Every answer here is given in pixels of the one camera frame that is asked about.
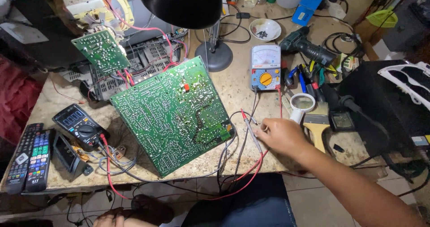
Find heap of screwdrivers and pliers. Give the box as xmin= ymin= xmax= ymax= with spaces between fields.
xmin=283 ymin=60 xmax=340 ymax=101

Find large green circuit board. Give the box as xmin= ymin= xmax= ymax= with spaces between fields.
xmin=110 ymin=55 xmax=236 ymax=178

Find person's right hand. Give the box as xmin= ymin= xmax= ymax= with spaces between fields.
xmin=255 ymin=117 xmax=308 ymax=158

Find small black plastic box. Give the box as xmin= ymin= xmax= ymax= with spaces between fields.
xmin=53 ymin=132 xmax=94 ymax=181

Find person's blue jeans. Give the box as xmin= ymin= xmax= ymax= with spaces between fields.
xmin=181 ymin=173 xmax=297 ymax=227

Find black soldering iron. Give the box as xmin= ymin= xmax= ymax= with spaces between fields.
xmin=321 ymin=84 xmax=392 ymax=143

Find white magnifying glass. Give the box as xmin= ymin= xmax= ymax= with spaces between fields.
xmin=289 ymin=93 xmax=316 ymax=124

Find white bowl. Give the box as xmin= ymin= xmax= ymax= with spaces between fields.
xmin=249 ymin=18 xmax=282 ymax=42

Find black plastic television chassis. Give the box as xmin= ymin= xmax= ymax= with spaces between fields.
xmin=60 ymin=32 xmax=189 ymax=102

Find blue cardboard box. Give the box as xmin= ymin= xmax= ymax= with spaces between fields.
xmin=291 ymin=0 xmax=326 ymax=27

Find blue-white analog multimeter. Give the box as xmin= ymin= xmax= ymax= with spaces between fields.
xmin=250 ymin=44 xmax=282 ymax=92

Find green-black cordless drill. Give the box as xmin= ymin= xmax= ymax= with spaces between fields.
xmin=279 ymin=26 xmax=337 ymax=66

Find person's left hand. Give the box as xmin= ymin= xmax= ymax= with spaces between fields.
xmin=93 ymin=208 xmax=135 ymax=227

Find red cloth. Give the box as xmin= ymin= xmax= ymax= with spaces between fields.
xmin=0 ymin=55 xmax=45 ymax=145

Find black desk lamp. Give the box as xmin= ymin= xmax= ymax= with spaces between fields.
xmin=138 ymin=0 xmax=234 ymax=73

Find black lamp cable with switch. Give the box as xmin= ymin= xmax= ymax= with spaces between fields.
xmin=194 ymin=3 xmax=293 ymax=45

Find green plastic dustpan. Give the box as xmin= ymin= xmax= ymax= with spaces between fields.
xmin=365 ymin=6 xmax=399 ymax=28

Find black digital multimeter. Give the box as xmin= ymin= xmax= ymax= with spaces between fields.
xmin=52 ymin=103 xmax=110 ymax=151

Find black soldering sponge tray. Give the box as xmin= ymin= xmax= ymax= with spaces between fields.
xmin=329 ymin=111 xmax=356 ymax=132

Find red test lead wire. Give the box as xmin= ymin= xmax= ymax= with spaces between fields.
xmin=205 ymin=86 xmax=283 ymax=201

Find yellow-white deflection yoke assembly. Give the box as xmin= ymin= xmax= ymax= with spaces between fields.
xmin=58 ymin=0 xmax=135 ymax=36

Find large black speaker cabinet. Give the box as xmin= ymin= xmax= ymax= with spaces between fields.
xmin=337 ymin=59 xmax=430 ymax=158

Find red test probe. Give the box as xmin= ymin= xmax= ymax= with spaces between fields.
xmin=240 ymin=108 xmax=263 ymax=154

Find black remote control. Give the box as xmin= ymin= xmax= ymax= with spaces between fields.
xmin=4 ymin=122 xmax=44 ymax=195

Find small green circuit board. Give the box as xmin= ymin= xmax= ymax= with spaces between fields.
xmin=71 ymin=28 xmax=131 ymax=75

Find black test lead wire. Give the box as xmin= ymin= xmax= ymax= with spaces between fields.
xmin=217 ymin=86 xmax=260 ymax=194

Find wooden paintbrush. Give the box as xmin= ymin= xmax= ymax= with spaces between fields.
xmin=302 ymin=102 xmax=332 ymax=154

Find remote control with colourful buttons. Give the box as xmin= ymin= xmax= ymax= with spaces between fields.
xmin=25 ymin=128 xmax=56 ymax=193

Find white plastic frame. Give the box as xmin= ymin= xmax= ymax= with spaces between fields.
xmin=378 ymin=62 xmax=430 ymax=111

